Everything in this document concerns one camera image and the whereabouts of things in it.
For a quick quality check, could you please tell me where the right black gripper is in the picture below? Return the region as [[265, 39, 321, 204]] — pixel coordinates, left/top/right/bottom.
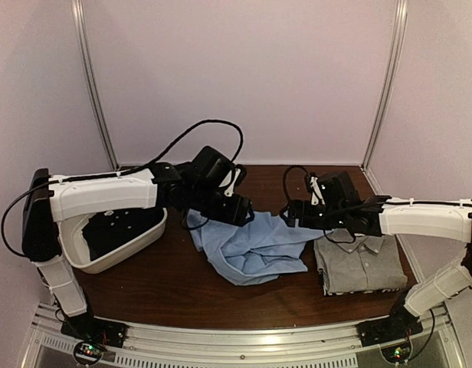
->
[[279, 199, 346, 230]]

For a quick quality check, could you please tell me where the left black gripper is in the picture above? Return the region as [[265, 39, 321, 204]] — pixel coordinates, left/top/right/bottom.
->
[[189, 183, 256, 228]]

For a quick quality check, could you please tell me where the light blue shirt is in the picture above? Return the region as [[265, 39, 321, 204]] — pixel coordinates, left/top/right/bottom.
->
[[187, 210, 323, 286]]

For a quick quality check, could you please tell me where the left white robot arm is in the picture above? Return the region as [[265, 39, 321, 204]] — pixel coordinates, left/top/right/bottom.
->
[[21, 146, 254, 340]]

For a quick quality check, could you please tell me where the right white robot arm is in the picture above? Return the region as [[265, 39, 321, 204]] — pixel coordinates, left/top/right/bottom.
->
[[280, 172, 472, 339]]

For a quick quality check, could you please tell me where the folded grey shirt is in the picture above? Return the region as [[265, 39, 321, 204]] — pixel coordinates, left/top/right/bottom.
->
[[313, 230, 405, 274]]

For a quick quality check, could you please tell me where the black shirt in basket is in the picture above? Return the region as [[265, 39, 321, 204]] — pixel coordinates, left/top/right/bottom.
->
[[82, 208, 165, 261]]

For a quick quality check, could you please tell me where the white plastic basket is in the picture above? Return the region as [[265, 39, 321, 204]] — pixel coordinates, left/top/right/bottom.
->
[[59, 207, 168, 274]]

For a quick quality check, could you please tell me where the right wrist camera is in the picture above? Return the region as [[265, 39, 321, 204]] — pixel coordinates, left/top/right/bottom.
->
[[306, 172, 324, 205]]

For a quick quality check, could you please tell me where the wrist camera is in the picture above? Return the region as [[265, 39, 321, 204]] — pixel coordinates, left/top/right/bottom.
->
[[306, 172, 324, 205], [219, 165, 247, 197]]

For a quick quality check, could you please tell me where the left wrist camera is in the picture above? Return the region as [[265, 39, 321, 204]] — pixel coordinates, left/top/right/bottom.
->
[[219, 165, 247, 197]]

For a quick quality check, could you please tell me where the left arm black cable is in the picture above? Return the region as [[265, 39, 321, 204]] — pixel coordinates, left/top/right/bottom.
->
[[1, 120, 245, 257]]

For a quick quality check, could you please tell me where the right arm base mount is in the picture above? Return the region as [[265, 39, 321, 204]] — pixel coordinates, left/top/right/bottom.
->
[[356, 314, 423, 347]]

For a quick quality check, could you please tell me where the front aluminium rail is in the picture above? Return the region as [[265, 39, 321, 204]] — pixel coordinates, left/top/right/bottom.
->
[[18, 303, 467, 367]]

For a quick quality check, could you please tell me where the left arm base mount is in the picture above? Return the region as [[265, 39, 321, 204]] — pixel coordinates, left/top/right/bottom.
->
[[61, 314, 127, 348]]

